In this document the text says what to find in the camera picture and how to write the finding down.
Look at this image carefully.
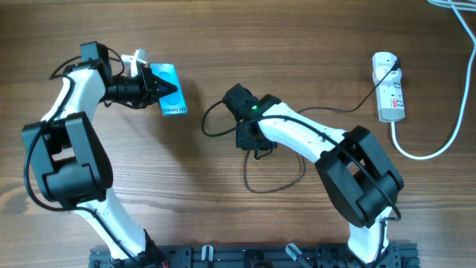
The white USB charger adapter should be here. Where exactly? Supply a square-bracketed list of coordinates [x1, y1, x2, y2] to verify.
[372, 51, 402, 84]

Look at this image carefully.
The black USB charging cable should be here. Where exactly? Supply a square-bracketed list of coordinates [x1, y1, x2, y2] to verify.
[242, 59, 401, 194]

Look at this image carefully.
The white power strip cord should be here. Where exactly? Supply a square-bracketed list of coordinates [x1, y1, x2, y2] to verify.
[390, 0, 476, 161]

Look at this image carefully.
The white power strip socket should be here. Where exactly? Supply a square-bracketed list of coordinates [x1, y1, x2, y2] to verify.
[371, 51, 405, 124]

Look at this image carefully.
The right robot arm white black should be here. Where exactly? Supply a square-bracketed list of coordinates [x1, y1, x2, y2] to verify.
[220, 83, 404, 267]

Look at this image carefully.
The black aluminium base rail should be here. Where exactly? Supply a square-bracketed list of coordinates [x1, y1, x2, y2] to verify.
[88, 243, 421, 268]

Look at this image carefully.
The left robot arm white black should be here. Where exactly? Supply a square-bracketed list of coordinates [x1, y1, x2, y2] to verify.
[22, 41, 178, 267]

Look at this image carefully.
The turquoise Galaxy S25 smartphone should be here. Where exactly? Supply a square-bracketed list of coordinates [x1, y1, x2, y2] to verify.
[149, 63, 187, 116]

